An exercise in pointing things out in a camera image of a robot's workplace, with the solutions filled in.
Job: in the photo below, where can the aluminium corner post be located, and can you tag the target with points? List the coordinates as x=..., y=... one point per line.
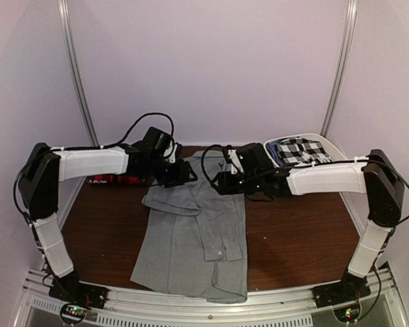
x=342, y=63
x=64, y=15

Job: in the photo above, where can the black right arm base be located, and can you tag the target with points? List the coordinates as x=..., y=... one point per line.
x=344, y=297

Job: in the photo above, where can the white laundry basket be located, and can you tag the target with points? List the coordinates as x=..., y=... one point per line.
x=331, y=149

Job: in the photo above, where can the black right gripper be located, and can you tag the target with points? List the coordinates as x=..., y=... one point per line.
x=227, y=189

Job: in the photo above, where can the left aluminium corner post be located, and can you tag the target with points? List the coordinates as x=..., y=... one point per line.
x=64, y=15

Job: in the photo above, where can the red black plaid shirt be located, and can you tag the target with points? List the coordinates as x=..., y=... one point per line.
x=106, y=179

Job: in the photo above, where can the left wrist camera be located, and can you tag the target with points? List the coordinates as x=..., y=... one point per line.
x=172, y=152

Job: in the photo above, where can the blue plaid shirt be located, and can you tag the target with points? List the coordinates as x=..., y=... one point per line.
x=272, y=150

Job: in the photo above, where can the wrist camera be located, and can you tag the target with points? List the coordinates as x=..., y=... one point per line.
x=172, y=152
x=232, y=159

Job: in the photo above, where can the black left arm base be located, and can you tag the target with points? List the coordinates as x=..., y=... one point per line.
x=79, y=299

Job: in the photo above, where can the grey long sleeve shirt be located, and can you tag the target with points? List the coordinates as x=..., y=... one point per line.
x=195, y=244

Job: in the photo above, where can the aluminium front rail frame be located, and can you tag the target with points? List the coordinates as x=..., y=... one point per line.
x=294, y=306

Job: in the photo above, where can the right aluminium corner post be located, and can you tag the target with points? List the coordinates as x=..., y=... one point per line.
x=342, y=63

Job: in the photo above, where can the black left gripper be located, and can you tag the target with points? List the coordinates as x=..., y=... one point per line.
x=180, y=176

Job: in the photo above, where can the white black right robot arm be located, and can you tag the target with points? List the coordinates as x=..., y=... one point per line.
x=252, y=171

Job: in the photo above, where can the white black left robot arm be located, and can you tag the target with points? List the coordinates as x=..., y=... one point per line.
x=157, y=155

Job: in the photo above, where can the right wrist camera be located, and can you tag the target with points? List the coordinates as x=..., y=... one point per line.
x=232, y=159

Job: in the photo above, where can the black white checked shirt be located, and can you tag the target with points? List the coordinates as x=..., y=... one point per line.
x=300, y=150

